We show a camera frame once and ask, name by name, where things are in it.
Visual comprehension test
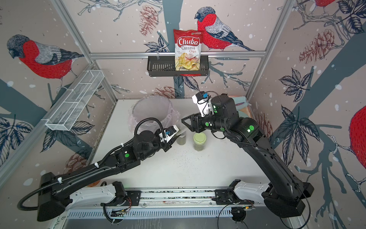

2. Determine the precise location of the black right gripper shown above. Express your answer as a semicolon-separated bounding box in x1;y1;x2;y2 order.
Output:
181;111;229;135

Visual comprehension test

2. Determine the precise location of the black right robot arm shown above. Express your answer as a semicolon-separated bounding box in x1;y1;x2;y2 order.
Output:
181;92;314;218

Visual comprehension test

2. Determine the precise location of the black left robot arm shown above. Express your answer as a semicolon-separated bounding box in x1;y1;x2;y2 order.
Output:
17;127;177;222

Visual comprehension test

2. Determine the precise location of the short clear mung bean jar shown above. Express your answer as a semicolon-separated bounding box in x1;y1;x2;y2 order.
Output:
176;131;186;146

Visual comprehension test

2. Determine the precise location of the green lid mung bean jar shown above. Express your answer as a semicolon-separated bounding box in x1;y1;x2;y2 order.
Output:
193;133;207;152

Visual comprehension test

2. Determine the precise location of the clear plastic bin liner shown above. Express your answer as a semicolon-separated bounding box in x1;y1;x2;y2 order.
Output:
127;95;181;134

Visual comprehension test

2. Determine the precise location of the white mesh trash bin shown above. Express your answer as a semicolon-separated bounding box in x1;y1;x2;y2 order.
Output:
131;95;174;134

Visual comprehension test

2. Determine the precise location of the teal folded cloth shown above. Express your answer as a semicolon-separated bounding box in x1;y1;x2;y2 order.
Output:
231;96;251;111

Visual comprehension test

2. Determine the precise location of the pink serving tray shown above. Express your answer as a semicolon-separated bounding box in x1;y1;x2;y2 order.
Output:
229;95;253;118

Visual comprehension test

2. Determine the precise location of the Chuba cassava chips bag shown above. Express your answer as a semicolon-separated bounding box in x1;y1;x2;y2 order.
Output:
173;30;203;71

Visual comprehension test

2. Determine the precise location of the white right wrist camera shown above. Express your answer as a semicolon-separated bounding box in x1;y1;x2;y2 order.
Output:
192;91;211;117

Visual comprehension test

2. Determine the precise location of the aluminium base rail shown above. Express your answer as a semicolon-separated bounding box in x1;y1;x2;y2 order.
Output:
102;187;275;208

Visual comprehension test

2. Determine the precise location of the dark grey wall shelf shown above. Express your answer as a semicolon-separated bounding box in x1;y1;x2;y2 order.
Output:
147;55;209;77

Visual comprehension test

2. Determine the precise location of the white wire mesh shelf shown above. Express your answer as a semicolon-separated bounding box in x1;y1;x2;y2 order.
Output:
45;70;104;131

